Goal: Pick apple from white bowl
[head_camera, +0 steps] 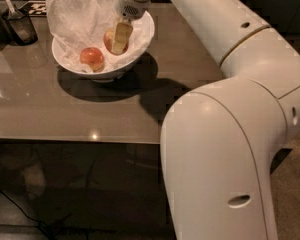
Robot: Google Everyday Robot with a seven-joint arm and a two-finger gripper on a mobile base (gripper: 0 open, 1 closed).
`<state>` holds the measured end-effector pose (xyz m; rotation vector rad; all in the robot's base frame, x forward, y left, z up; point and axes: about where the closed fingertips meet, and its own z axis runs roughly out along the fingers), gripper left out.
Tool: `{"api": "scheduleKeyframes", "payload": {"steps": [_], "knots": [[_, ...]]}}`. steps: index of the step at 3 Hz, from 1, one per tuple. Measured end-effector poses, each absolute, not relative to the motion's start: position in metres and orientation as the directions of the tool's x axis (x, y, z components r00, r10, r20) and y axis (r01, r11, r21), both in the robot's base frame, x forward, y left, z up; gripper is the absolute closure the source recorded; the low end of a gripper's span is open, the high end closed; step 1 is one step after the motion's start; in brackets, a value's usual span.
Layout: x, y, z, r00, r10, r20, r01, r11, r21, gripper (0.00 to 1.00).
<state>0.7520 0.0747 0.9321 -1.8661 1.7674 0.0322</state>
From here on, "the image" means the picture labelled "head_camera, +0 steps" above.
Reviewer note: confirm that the black white fiducial marker card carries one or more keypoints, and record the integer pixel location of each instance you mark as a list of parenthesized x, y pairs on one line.
[(35, 8)]

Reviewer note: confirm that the yellow-red apple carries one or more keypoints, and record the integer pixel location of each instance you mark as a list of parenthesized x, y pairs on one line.
[(107, 39)]

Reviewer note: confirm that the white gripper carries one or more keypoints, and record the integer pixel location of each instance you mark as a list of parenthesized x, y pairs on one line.
[(129, 8)]

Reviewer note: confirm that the white crumpled paper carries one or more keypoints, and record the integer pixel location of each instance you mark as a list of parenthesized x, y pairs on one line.
[(80, 21)]

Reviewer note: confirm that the red apple on left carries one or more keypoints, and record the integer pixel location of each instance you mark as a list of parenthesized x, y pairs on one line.
[(93, 57)]

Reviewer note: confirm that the white bowl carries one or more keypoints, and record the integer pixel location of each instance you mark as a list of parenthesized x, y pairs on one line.
[(67, 54)]

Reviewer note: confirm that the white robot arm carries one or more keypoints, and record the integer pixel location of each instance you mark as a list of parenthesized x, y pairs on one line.
[(218, 141)]

